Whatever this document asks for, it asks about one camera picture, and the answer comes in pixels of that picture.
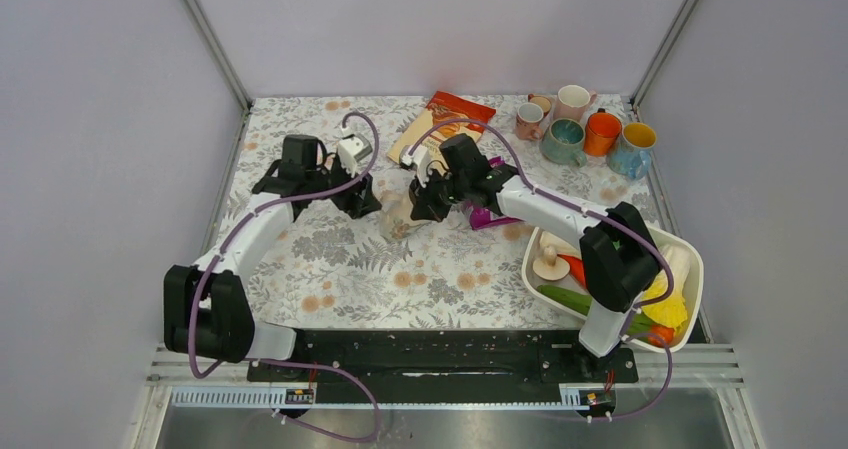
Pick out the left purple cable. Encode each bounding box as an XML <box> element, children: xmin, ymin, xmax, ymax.
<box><xmin>187</xmin><ymin>111</ymin><xmax>383</xmax><ymax>445</ymax></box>

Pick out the toy carrot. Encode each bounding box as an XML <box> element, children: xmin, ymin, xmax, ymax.
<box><xmin>558</xmin><ymin>254</ymin><xmax>587</xmax><ymax>289</ymax></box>

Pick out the toy cucumber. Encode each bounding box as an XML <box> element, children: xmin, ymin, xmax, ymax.
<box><xmin>537</xmin><ymin>285</ymin><xmax>656</xmax><ymax>334</ymax></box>

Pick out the cream beige mug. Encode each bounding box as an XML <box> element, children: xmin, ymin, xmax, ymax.
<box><xmin>379</xmin><ymin>191</ymin><xmax>427</xmax><ymax>242</ymax></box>

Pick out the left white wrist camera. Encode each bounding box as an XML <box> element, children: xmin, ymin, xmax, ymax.
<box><xmin>336</xmin><ymin>128</ymin><xmax>373</xmax><ymax>177</ymax></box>

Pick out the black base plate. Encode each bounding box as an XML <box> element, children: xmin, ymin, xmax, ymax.
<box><xmin>247</xmin><ymin>329</ymin><xmax>639</xmax><ymax>405</ymax></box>

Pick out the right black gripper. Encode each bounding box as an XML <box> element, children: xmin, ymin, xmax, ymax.
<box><xmin>411</xmin><ymin>165</ymin><xmax>470</xmax><ymax>222</ymax></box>

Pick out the green round mug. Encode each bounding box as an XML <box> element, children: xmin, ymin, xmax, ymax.
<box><xmin>539</xmin><ymin>118</ymin><xmax>587</xmax><ymax>168</ymax></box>

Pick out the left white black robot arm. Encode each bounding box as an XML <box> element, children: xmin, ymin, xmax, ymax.
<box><xmin>163</xmin><ymin>134</ymin><xmax>381</xmax><ymax>380</ymax></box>

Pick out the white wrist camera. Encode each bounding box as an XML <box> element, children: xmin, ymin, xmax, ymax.
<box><xmin>399</xmin><ymin>145</ymin><xmax>445</xmax><ymax>188</ymax></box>
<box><xmin>336</xmin><ymin>128</ymin><xmax>373</xmax><ymax>177</ymax></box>

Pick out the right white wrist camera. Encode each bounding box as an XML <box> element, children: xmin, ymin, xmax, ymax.
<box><xmin>399</xmin><ymin>145</ymin><xmax>445</xmax><ymax>188</ymax></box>

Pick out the blue mug yellow inside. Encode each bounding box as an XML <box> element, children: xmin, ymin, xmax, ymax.
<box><xmin>606</xmin><ymin>122</ymin><xmax>657</xmax><ymax>180</ymax></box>

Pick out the white oval vegetable basin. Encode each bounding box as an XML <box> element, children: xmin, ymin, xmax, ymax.
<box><xmin>521</xmin><ymin>227</ymin><xmax>703</xmax><ymax>352</ymax></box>

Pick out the toy small tomato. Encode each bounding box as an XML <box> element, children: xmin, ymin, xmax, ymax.
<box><xmin>644</xmin><ymin>325</ymin><xmax>675</xmax><ymax>347</ymax></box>

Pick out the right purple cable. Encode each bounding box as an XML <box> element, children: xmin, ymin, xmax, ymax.
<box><xmin>405</xmin><ymin>117</ymin><xmax>676</xmax><ymax>425</ymax></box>

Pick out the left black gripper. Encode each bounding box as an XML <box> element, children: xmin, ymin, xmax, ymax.
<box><xmin>306</xmin><ymin>152</ymin><xmax>381</xmax><ymax>218</ymax></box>

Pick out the toy yellow napa cabbage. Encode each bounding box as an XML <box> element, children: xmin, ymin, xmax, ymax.
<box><xmin>639</xmin><ymin>245</ymin><xmax>694</xmax><ymax>331</ymax></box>

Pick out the toy mushroom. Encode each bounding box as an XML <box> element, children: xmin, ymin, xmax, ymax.
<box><xmin>532</xmin><ymin>246</ymin><xmax>571</xmax><ymax>281</ymax></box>

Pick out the purple cable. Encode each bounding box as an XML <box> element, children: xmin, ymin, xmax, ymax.
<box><xmin>405</xmin><ymin>117</ymin><xmax>676</xmax><ymax>425</ymax></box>
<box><xmin>187</xmin><ymin>111</ymin><xmax>383</xmax><ymax>445</ymax></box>

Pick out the orange mug black handle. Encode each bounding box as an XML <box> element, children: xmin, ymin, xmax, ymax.
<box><xmin>583</xmin><ymin>108</ymin><xmax>623</xmax><ymax>157</ymax></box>

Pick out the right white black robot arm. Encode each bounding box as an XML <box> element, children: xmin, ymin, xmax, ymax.
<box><xmin>400</xmin><ymin>134</ymin><xmax>669</xmax><ymax>381</ymax></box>

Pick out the light pink mug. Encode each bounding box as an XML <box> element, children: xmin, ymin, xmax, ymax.
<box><xmin>552</xmin><ymin>85</ymin><xmax>597</xmax><ymax>122</ymax></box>

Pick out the small orange red cup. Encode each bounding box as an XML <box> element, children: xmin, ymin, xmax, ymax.
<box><xmin>527</xmin><ymin>94</ymin><xmax>553</xmax><ymax>116</ymax></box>

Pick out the purple snack bag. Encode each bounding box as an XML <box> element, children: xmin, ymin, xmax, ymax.
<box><xmin>466</xmin><ymin>156</ymin><xmax>521</xmax><ymax>231</ymax></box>

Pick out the orange cassava chips bag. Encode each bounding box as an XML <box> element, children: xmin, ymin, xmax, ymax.
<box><xmin>388</xmin><ymin>91</ymin><xmax>496</xmax><ymax>163</ymax></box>

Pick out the small salmon pink mug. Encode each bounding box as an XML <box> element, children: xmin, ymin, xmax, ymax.
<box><xmin>514</xmin><ymin>102</ymin><xmax>545</xmax><ymax>141</ymax></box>

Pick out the floral table cloth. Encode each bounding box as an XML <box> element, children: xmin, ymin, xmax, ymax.
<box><xmin>192</xmin><ymin>94</ymin><xmax>690</xmax><ymax>331</ymax></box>

